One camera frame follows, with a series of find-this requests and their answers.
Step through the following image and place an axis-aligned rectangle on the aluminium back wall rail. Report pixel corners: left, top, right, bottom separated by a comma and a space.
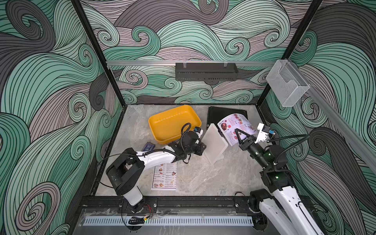
106, 60, 276, 67

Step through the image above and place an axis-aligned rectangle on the aluminium right wall rail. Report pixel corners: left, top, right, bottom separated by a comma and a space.
292, 63, 376, 172

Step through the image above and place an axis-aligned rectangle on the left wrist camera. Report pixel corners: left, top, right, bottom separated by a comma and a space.
193, 127, 204, 139

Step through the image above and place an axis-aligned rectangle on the clear acrylic wall pocket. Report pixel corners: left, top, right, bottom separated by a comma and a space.
266, 59, 310, 107

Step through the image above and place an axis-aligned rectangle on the yellow plastic tray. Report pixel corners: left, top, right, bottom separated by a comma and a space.
148, 105, 202, 145

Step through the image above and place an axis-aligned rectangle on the black wall-mounted shelf tray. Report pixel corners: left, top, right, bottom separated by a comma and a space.
175, 63, 239, 83

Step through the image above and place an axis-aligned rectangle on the white slotted cable duct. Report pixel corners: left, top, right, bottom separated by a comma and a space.
82, 215, 254, 227

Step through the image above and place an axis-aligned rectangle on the blue playing card box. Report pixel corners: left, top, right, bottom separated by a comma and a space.
142, 142, 155, 152

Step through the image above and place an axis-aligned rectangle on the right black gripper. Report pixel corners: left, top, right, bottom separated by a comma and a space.
236, 129, 270, 170

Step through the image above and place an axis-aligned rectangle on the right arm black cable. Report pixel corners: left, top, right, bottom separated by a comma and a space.
264, 133, 310, 165

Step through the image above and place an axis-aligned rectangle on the dim sum menu sheet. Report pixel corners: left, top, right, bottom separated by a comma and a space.
151, 163, 178, 191

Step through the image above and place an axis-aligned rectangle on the aluminium wall rail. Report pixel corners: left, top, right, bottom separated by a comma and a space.
106, 60, 276, 67
292, 63, 376, 172

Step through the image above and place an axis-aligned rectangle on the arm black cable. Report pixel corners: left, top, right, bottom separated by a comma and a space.
264, 133, 310, 165
96, 122, 193, 189

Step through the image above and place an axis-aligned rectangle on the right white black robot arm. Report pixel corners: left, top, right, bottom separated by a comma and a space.
235, 129, 323, 235

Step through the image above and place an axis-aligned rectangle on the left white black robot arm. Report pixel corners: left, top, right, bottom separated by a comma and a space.
106, 127, 206, 207

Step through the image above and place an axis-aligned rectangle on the black ribbed case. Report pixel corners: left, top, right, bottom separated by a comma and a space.
206, 106, 248, 129

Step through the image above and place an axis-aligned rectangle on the pink dessert menu sheet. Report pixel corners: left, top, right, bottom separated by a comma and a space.
217, 114, 256, 146

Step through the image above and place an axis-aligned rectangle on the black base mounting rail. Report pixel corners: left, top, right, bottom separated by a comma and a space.
80, 194, 267, 214

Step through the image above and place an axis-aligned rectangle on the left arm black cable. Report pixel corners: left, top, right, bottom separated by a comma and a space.
96, 122, 193, 189

